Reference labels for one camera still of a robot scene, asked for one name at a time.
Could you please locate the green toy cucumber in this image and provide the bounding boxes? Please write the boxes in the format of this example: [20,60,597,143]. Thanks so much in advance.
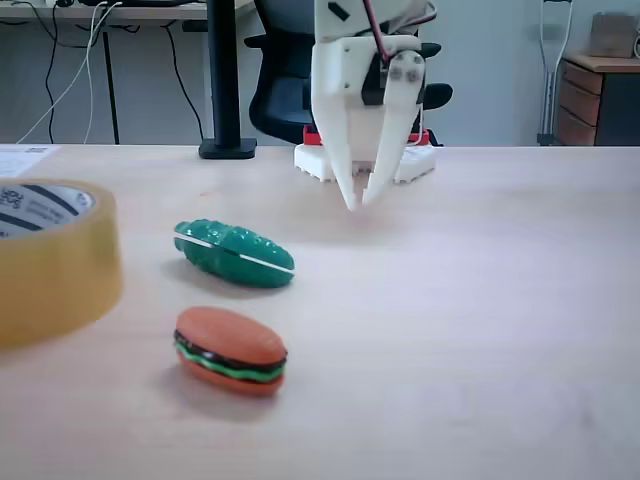
[173,218,296,289]

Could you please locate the black office chair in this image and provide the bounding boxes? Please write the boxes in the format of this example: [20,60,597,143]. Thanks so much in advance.
[243,0,455,147]

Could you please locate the black monitor stand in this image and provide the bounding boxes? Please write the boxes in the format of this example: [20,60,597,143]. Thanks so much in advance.
[198,0,259,160]

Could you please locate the grey crutch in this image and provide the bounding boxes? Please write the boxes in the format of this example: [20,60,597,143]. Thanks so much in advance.
[537,0,576,147]

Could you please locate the wooden drawer cabinet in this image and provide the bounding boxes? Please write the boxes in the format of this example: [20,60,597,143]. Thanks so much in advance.
[554,52,640,147]

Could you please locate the white background desk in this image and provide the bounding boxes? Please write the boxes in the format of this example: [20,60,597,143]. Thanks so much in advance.
[0,0,261,145]

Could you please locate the brown cardboard box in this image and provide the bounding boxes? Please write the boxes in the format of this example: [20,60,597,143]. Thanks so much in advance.
[587,12,640,59]

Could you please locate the toy hamburger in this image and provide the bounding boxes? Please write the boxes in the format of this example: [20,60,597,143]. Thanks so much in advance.
[173,306,289,398]

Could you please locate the yellow tape roll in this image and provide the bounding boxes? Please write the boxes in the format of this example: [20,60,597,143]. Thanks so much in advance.
[0,178,125,350]

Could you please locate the white printed paper sheet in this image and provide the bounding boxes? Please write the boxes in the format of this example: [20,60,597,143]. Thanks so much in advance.
[0,143,62,180]

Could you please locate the red white gripper servo cable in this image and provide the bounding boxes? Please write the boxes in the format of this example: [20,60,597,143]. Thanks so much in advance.
[360,0,436,66]

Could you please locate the black hanging cable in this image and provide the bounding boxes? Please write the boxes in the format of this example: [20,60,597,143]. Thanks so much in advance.
[163,22,207,142]
[29,14,69,145]

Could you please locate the white hanging cable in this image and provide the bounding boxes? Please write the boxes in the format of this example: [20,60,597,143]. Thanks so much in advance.
[17,0,124,146]

